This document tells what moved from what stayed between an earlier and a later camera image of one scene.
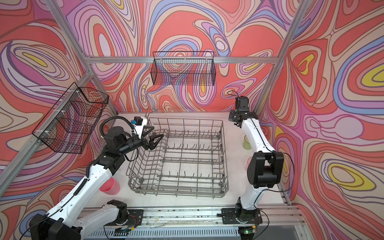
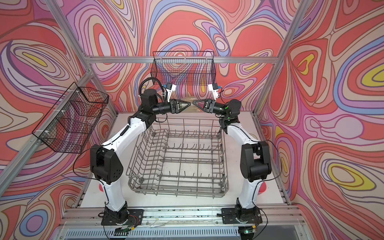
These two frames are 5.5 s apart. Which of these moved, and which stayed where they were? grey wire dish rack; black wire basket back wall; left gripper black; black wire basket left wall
Moved: left gripper black
Stayed: black wire basket back wall; black wire basket left wall; grey wire dish rack
